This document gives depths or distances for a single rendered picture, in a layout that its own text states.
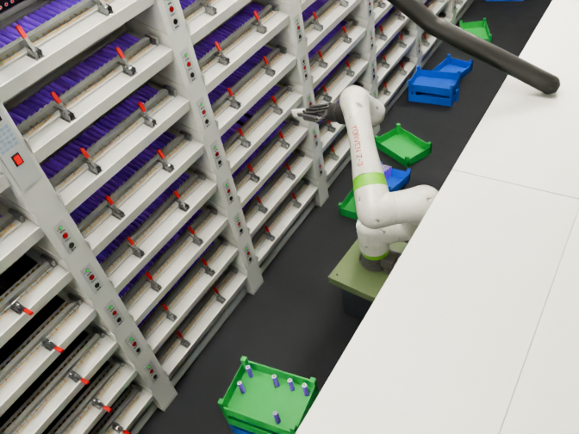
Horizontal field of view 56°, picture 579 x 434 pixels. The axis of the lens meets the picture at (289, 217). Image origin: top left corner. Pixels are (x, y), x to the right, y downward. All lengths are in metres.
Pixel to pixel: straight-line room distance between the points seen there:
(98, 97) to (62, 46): 0.20
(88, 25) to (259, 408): 1.39
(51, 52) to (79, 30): 0.12
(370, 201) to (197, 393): 1.24
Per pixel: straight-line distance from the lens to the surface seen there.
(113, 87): 1.84
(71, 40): 1.72
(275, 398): 2.11
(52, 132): 1.73
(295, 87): 2.72
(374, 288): 2.33
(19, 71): 1.64
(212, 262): 2.51
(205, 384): 2.59
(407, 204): 1.84
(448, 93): 3.85
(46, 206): 1.75
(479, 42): 0.79
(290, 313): 2.70
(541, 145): 0.72
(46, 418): 2.11
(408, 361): 0.50
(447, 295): 0.54
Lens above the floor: 2.15
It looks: 43 degrees down
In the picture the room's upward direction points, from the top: 13 degrees counter-clockwise
